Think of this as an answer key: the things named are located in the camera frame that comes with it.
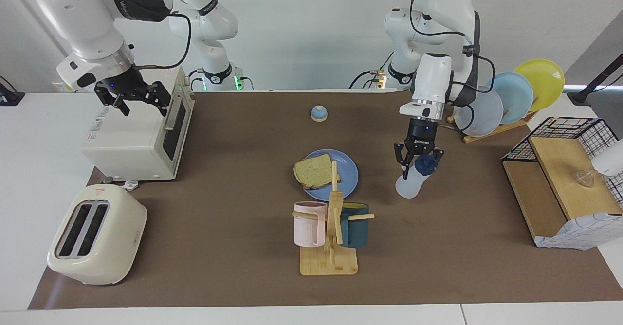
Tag bread slice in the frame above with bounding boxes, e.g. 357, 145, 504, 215
293, 153, 341, 190

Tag wooden shelf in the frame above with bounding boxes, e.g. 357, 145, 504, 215
502, 136, 623, 240

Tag pink mug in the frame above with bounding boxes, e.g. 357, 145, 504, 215
293, 201, 328, 248

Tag black device with cable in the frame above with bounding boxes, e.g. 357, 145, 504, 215
0, 76, 26, 107

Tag yellow plate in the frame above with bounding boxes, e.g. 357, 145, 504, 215
514, 59, 565, 112

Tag black left base cables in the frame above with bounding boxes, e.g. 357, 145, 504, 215
349, 50, 395, 90

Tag grey plate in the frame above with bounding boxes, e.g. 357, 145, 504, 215
458, 86, 504, 137

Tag cream two-slot toaster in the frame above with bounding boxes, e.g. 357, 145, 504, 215
47, 184, 147, 286

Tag light blue plate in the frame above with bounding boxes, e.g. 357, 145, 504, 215
487, 72, 534, 125

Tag black wire basket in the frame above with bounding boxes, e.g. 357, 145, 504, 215
501, 117, 623, 218

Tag black stand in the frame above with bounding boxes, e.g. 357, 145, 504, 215
567, 55, 623, 106

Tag blue round plate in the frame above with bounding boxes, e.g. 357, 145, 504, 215
297, 149, 359, 202

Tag white cylindrical object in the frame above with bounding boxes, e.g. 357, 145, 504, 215
591, 139, 623, 177

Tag wooden plate rack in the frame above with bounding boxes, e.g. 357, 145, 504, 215
447, 111, 538, 144

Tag wooden mug rack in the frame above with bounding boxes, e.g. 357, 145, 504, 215
292, 160, 375, 276

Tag white toaster oven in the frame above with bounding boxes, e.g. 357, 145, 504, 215
81, 65, 195, 181

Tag dark teal mug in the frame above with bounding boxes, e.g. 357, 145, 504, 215
340, 202, 369, 248

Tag clear bottle with blue cap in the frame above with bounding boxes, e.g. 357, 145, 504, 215
395, 156, 437, 199

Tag brown table mat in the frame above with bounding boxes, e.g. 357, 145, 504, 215
28, 91, 623, 310

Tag clear glass cup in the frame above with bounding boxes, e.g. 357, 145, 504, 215
574, 168, 597, 188

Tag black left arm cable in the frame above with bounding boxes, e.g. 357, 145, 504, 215
409, 0, 495, 136

